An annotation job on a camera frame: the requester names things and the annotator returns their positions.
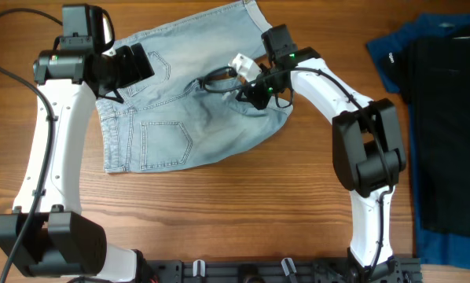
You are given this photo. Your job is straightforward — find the blue folded shirt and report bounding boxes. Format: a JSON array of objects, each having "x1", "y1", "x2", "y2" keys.
[{"x1": 366, "y1": 13, "x2": 470, "y2": 269}]

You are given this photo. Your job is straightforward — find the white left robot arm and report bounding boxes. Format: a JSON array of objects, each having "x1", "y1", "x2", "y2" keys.
[{"x1": 0, "y1": 4, "x2": 159, "y2": 282}]

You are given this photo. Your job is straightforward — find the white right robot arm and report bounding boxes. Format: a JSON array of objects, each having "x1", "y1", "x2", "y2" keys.
[{"x1": 229, "y1": 24, "x2": 406, "y2": 282}]

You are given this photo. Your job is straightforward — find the black folded shirt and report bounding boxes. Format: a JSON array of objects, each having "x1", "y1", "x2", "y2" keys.
[{"x1": 405, "y1": 25, "x2": 470, "y2": 237}]

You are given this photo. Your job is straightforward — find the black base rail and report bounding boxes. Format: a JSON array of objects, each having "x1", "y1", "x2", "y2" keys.
[{"x1": 148, "y1": 256, "x2": 424, "y2": 283}]

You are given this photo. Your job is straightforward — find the light blue denim shorts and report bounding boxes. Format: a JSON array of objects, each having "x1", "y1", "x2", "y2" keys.
[{"x1": 96, "y1": 1, "x2": 292, "y2": 173}]

